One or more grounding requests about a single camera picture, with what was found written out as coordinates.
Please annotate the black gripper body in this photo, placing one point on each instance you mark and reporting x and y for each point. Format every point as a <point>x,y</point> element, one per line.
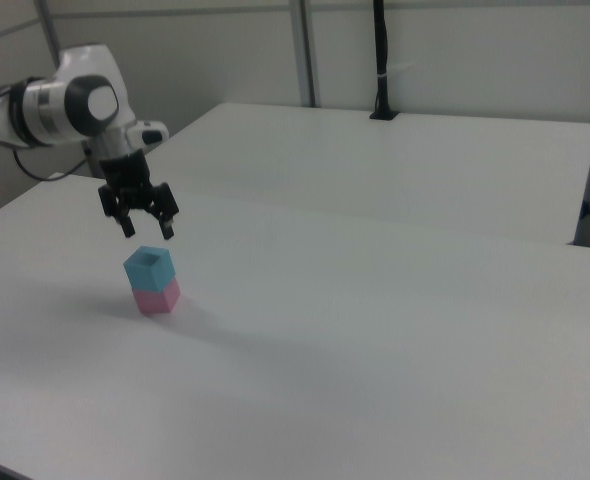
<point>127,177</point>

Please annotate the black camera pole with base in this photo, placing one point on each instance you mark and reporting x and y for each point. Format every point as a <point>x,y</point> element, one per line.
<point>382,60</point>

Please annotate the blue cube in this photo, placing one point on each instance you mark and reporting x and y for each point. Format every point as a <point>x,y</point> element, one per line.
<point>150,270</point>

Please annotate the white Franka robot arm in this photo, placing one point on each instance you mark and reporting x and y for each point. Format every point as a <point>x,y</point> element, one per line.
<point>40,110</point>

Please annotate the pink cube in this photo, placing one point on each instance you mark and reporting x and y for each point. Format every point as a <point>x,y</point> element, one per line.
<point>157,300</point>

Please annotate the grey partition post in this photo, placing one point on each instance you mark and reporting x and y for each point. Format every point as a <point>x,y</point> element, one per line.
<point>307,50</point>

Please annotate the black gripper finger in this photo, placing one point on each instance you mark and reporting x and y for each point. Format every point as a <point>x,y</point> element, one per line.
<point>166,207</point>
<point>117,212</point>

